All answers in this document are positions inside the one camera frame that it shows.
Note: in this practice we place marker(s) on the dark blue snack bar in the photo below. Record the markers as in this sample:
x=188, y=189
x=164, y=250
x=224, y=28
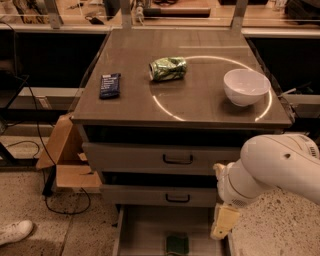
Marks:
x=110, y=86

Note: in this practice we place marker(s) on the brown cardboard box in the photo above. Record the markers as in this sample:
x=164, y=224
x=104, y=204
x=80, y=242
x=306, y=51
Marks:
x=66, y=162

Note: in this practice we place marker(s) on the top grey drawer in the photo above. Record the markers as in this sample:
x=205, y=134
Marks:
x=143, y=158

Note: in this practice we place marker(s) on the middle grey drawer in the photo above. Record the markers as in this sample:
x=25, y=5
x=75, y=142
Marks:
x=150, y=195

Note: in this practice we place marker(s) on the black top drawer handle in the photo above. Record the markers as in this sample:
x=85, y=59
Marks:
x=177, y=161

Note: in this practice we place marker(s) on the open bottom grey drawer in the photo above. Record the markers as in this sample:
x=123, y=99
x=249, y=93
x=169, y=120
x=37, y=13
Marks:
x=142, y=231

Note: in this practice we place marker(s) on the black middle drawer handle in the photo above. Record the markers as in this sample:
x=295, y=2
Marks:
x=177, y=199

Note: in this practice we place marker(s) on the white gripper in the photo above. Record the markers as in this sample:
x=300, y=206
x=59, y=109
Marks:
x=227, y=187

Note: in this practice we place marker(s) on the green yellow sponge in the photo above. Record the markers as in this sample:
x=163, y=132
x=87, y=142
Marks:
x=177, y=246

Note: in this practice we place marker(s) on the black drawer handle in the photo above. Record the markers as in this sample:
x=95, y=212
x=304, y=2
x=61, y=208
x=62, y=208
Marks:
x=177, y=161
x=177, y=199

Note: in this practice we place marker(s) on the white sneaker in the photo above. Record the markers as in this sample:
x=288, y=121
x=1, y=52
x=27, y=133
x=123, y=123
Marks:
x=15, y=232

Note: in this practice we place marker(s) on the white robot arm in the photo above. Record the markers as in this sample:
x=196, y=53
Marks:
x=289, y=161

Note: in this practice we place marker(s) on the grey drawer cabinet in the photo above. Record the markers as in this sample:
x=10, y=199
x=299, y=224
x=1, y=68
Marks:
x=192, y=111

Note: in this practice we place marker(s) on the white bowl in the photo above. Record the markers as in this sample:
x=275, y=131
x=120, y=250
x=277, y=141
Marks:
x=244, y=87

